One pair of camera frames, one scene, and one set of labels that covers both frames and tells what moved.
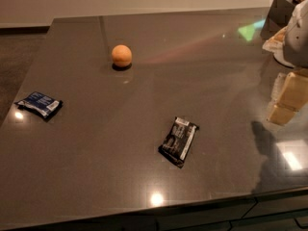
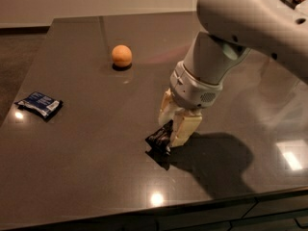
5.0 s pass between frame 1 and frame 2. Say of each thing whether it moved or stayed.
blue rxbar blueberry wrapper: stayed
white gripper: moved
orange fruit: stayed
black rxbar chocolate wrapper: moved
